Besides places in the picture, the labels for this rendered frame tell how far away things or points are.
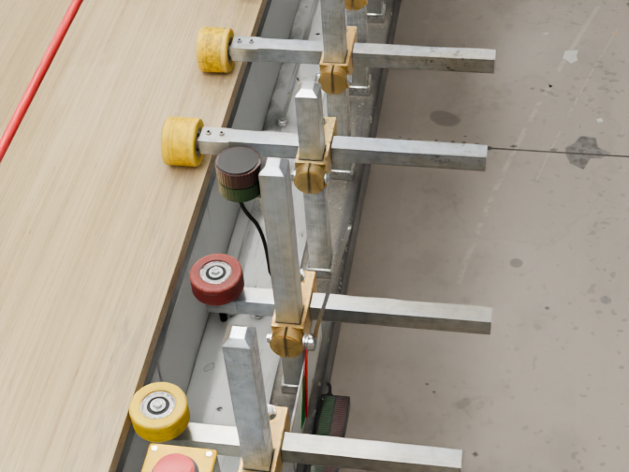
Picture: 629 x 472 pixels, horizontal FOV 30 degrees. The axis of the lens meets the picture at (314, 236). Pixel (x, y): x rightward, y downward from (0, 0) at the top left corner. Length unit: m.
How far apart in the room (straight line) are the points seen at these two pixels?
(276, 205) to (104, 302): 0.35
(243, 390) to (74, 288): 0.44
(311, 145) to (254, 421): 0.50
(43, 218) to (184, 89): 0.38
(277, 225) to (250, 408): 0.26
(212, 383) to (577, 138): 1.68
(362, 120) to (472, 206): 0.89
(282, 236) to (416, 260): 1.43
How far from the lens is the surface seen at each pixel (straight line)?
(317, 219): 1.93
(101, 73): 2.19
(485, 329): 1.77
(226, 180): 1.54
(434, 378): 2.77
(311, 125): 1.79
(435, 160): 1.87
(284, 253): 1.63
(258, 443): 1.55
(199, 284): 1.76
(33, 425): 1.66
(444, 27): 3.77
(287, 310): 1.72
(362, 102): 2.37
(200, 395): 1.99
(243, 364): 1.42
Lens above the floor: 2.20
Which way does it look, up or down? 45 degrees down
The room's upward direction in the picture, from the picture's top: 5 degrees counter-clockwise
